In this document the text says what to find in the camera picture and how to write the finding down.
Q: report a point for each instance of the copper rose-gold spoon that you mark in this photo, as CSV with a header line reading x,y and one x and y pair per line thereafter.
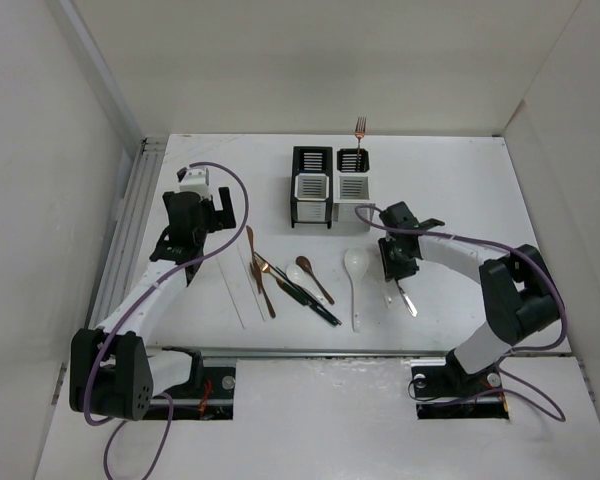
x,y
257,274

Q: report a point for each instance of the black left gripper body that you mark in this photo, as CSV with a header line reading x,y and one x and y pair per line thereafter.
x,y
214,220

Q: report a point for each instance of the black slotted utensil container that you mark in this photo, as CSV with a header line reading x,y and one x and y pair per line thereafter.
x,y
311,193

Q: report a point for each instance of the copper rose-gold knife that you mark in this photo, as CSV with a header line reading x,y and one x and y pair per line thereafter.
x,y
250,236

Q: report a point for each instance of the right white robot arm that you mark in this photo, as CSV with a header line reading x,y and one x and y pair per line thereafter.
x,y
518,295

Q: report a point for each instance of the silver steel fork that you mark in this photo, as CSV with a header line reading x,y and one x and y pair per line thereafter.
x,y
407,301

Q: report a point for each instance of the brown wooden spoon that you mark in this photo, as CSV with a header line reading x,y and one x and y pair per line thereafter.
x,y
305,264

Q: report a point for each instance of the gold fork black handle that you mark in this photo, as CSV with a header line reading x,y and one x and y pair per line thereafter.
x,y
266,267

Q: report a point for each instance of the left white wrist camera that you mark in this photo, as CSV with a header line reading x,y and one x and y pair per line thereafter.
x,y
195,180

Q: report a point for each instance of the large white ceramic spoon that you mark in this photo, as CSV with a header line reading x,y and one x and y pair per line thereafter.
x,y
356,262

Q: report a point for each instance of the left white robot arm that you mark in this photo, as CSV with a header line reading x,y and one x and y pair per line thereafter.
x,y
112,375

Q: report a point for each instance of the copper rose-gold fork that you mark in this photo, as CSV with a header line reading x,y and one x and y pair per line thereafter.
x,y
360,132

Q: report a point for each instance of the small white ceramic spoon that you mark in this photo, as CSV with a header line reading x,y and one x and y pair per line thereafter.
x,y
300,278

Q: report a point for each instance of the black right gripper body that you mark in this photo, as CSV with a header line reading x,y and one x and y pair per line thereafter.
x,y
394,262

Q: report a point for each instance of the gold knife black handle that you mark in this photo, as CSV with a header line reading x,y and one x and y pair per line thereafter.
x,y
304,299

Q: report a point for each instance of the white slotted utensil container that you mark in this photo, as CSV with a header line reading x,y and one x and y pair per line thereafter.
x,y
352,187

